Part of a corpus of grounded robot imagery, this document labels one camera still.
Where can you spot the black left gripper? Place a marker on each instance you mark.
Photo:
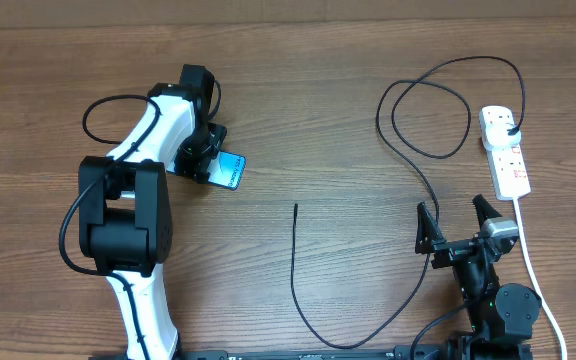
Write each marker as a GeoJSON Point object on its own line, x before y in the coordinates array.
{"type": "Point", "coordinates": [197, 166]}

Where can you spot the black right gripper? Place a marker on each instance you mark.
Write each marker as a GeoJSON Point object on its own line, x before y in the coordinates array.
{"type": "Point", "coordinates": [428, 235]}

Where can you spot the Samsung Galaxy smartphone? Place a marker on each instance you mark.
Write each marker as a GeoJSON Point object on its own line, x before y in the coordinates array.
{"type": "Point", "coordinates": [226, 170]}

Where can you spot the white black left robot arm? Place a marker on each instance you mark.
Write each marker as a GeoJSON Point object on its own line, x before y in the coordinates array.
{"type": "Point", "coordinates": [125, 217]}

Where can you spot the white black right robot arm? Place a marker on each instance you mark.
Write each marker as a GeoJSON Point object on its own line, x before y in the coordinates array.
{"type": "Point", "coordinates": [501, 316]}

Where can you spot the white charger plug adapter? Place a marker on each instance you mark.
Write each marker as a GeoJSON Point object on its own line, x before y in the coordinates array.
{"type": "Point", "coordinates": [497, 136]}

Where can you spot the white power strip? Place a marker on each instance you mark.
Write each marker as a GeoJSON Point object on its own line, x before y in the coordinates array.
{"type": "Point", "coordinates": [507, 166]}

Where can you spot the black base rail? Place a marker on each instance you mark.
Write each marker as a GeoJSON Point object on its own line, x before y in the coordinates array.
{"type": "Point", "coordinates": [400, 352]}

